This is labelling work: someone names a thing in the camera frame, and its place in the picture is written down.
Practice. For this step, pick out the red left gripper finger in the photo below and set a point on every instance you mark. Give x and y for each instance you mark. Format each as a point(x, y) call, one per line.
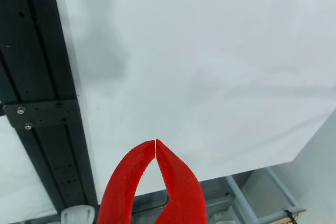
point(123, 182)

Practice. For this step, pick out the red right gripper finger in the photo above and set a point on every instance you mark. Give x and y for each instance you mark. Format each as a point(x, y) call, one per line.
point(183, 190)

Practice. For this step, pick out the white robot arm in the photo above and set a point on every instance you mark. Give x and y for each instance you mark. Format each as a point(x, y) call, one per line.
point(77, 214)

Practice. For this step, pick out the wooden board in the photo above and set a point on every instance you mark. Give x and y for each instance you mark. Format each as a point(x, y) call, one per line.
point(278, 218)

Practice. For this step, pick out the black bracket plate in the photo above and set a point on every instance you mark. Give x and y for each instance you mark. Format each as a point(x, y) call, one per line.
point(47, 113)

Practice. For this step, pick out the black aluminium rail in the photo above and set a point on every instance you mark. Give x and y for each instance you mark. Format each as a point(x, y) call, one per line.
point(31, 37)

